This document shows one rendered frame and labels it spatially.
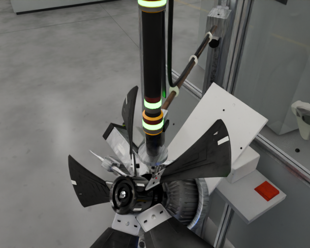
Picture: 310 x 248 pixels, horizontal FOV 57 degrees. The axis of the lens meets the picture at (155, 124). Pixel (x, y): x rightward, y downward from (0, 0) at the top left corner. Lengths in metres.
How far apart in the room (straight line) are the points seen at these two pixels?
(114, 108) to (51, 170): 1.01
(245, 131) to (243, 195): 0.46
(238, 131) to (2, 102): 3.08
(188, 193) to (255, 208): 0.47
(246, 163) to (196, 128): 0.37
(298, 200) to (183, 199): 0.67
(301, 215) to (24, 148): 2.38
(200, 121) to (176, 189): 0.29
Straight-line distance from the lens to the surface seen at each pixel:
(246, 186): 1.43
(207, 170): 0.74
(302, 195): 1.45
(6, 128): 3.30
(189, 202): 0.98
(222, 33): 1.10
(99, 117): 3.11
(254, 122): 1.00
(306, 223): 1.54
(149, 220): 0.89
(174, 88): 0.70
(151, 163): 0.65
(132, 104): 0.95
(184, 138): 1.12
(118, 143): 1.19
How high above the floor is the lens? 1.95
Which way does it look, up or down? 41 degrees down
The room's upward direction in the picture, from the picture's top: straight up
